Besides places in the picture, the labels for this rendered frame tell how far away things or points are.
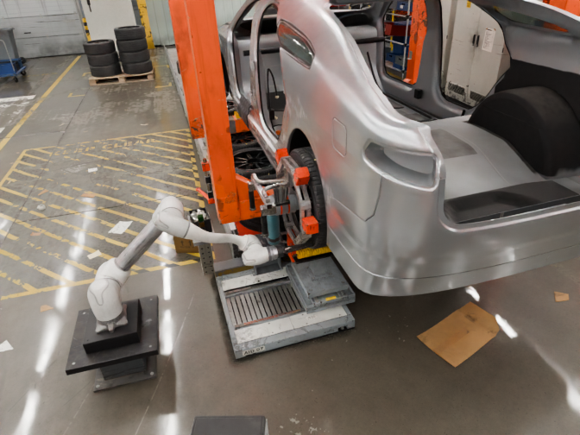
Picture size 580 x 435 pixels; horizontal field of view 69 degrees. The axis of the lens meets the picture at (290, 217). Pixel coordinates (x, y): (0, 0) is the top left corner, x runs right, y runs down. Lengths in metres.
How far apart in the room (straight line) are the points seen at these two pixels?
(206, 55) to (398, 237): 1.63
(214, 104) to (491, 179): 1.84
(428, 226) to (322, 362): 1.34
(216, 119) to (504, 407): 2.42
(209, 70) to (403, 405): 2.28
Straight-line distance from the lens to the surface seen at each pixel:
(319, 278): 3.08
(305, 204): 2.48
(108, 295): 2.67
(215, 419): 2.26
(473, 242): 1.98
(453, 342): 3.08
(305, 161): 2.55
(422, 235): 1.86
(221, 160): 2.99
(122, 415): 2.85
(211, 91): 2.84
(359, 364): 2.85
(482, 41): 7.26
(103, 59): 10.78
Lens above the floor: 2.18
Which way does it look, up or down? 31 degrees down
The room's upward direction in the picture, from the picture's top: 3 degrees counter-clockwise
